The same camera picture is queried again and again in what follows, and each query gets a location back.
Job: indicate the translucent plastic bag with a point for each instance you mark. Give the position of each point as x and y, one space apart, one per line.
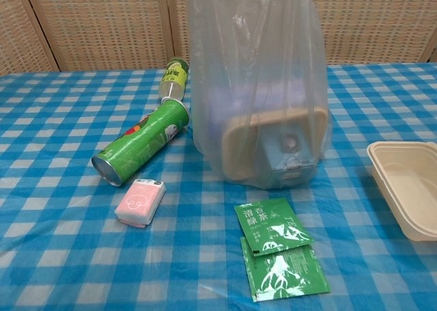
239 68

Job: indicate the green can behind bag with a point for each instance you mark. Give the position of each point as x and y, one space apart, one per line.
175 77

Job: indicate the blue white checkered tablecloth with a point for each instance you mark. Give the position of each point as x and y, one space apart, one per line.
68 263

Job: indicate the beige lidded food container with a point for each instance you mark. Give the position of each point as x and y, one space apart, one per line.
242 147

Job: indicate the green chips can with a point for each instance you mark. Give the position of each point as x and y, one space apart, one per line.
140 138

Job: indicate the green tea sachet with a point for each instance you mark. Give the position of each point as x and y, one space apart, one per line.
290 277
266 222

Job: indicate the pink tissue pack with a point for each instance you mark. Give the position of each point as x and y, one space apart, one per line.
139 203

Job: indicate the woven wooden folding screen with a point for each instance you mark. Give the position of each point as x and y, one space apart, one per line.
102 24

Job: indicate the beige open food tray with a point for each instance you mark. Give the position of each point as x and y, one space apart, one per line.
406 188

